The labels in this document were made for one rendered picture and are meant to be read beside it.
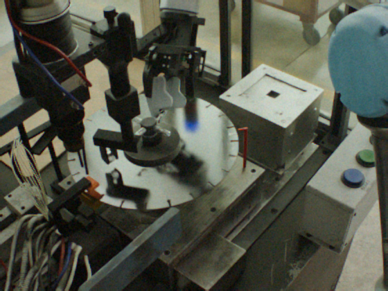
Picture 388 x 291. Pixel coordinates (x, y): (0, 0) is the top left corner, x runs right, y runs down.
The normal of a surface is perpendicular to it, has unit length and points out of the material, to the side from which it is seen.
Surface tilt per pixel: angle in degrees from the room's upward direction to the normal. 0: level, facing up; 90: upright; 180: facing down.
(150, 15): 90
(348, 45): 83
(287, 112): 0
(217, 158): 0
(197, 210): 0
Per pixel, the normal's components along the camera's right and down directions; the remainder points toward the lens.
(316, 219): -0.65, 0.53
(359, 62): -0.88, 0.25
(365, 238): -0.04, -0.75
